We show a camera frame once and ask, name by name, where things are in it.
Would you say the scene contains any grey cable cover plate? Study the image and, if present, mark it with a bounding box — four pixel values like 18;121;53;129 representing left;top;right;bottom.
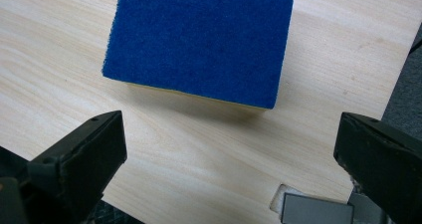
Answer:
280;192;355;224

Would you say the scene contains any blue and yellow sponge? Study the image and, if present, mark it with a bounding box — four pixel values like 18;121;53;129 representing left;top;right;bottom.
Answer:
101;0;295;112

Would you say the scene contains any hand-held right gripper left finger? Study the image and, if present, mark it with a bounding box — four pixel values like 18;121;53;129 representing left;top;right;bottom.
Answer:
19;110;128;224

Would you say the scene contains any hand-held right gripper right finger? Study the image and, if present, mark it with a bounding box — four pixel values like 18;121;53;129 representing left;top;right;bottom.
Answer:
332;112;422;224

